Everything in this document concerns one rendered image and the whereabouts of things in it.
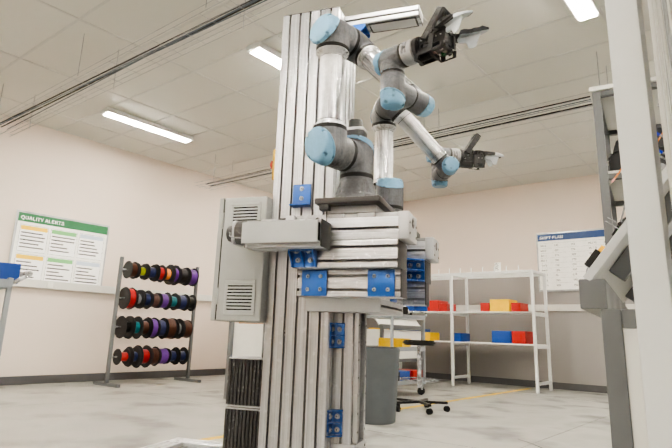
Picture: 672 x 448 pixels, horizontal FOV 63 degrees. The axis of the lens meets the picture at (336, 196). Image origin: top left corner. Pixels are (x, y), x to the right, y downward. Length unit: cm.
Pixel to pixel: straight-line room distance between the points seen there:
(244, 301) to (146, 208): 691
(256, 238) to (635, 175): 136
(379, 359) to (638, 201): 435
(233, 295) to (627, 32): 171
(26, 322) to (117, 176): 233
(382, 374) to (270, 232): 325
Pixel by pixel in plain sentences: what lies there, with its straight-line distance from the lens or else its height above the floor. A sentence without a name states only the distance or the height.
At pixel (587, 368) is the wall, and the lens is 938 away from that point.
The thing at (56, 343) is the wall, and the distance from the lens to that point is 823.
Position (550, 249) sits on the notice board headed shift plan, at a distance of 957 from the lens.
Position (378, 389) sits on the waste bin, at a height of 28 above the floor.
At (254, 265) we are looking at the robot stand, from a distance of 208.
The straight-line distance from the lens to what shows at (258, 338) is 613.
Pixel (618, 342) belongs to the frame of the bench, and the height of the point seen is 73.
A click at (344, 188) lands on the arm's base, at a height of 120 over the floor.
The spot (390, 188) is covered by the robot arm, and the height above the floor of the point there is 133.
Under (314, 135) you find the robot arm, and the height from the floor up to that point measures 135.
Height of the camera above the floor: 73
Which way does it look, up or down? 14 degrees up
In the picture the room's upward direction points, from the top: 2 degrees clockwise
